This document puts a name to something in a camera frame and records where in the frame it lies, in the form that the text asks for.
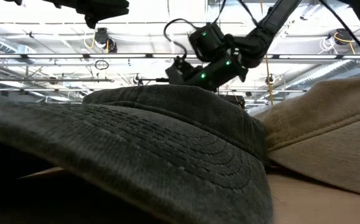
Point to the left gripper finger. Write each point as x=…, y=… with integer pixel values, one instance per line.
x=117, y=7
x=114, y=15

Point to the dark grey baseball cap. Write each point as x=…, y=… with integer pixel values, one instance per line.
x=167, y=149

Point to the beige baseball cap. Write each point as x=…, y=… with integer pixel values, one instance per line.
x=329, y=133

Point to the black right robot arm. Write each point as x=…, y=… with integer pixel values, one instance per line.
x=276, y=18

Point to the black background equipment box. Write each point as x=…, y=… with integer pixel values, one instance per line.
x=232, y=101

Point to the small black ceiling fixture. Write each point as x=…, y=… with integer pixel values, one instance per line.
x=137, y=79
x=270, y=79

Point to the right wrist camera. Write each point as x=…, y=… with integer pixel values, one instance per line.
x=176, y=73

